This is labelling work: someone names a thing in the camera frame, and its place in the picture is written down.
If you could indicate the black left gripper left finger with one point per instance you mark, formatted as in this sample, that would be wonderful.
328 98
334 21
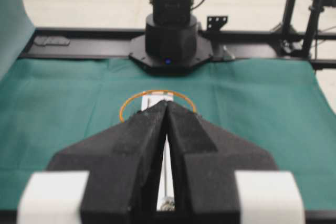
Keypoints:
124 165

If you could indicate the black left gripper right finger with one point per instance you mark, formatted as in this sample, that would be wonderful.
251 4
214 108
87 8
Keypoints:
204 158

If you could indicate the orange rubber band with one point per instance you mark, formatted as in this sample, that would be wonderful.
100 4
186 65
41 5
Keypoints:
156 91

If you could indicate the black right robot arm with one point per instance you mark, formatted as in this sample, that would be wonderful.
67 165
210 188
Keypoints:
256 204

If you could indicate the green table cloth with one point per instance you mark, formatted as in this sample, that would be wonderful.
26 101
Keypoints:
47 105

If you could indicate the black table frame bar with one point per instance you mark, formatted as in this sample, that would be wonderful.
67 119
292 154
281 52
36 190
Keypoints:
78 43

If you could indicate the black perforated bracket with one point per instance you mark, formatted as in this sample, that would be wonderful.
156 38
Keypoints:
215 23

